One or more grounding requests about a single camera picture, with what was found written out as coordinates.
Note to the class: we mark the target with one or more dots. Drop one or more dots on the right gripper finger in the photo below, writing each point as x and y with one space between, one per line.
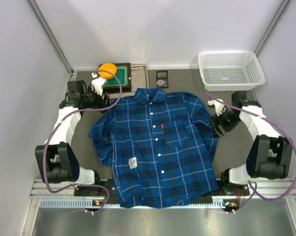
221 124
217 133

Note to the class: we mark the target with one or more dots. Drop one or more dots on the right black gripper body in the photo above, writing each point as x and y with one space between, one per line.
217 124

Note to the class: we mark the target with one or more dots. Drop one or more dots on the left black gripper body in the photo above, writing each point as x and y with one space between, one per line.
104 99

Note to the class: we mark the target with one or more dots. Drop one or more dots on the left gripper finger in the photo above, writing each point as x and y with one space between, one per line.
102 104
107 102

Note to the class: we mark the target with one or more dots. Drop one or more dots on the blue plaid shirt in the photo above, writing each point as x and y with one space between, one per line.
160 147

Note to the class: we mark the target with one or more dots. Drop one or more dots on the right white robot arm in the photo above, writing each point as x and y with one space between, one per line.
270 154

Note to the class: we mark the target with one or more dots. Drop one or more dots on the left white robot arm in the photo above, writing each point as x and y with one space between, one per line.
56 160

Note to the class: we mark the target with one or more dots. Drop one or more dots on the round brooch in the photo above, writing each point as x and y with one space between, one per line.
160 82

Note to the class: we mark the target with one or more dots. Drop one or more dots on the small black brooch box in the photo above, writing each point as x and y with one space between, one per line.
162 74

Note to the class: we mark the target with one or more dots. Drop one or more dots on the black square tray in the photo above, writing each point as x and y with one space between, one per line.
116 90

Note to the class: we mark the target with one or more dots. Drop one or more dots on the green foam tray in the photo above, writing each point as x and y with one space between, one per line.
124 76

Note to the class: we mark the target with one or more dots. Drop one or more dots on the orange bowl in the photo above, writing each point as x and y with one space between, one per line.
107 70

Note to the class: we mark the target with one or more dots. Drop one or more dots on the silver metal tray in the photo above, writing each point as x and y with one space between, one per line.
139 79

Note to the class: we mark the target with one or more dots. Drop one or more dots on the white plastic basket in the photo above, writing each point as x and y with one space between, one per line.
230 70

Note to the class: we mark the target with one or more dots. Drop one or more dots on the slotted cable duct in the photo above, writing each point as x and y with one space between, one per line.
213 202

